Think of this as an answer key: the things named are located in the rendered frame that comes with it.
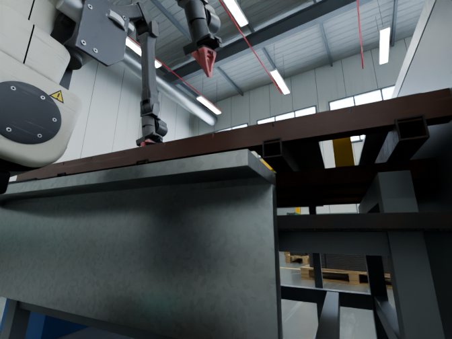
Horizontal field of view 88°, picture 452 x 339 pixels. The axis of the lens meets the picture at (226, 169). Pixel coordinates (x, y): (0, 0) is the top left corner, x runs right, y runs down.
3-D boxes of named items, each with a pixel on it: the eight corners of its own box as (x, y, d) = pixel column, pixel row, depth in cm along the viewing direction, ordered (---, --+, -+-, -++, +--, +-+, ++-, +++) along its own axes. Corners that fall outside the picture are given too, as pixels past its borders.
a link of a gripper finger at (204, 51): (203, 83, 75) (196, 53, 74) (222, 76, 72) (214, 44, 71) (190, 81, 70) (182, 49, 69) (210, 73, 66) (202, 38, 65)
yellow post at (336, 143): (337, 186, 72) (330, 128, 77) (356, 185, 70) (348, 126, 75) (337, 183, 67) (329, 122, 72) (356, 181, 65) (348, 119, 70)
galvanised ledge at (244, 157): (5, 206, 111) (6, 200, 112) (276, 186, 57) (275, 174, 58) (-58, 201, 94) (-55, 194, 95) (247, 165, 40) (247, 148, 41)
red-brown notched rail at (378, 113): (25, 183, 116) (27, 172, 118) (448, 122, 49) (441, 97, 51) (15, 182, 113) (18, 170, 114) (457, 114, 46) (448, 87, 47)
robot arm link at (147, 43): (133, 26, 111) (150, 17, 105) (143, 32, 116) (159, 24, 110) (137, 116, 108) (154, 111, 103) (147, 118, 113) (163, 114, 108)
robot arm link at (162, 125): (140, 105, 110) (154, 101, 105) (159, 116, 119) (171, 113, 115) (136, 129, 107) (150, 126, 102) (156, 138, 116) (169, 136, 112)
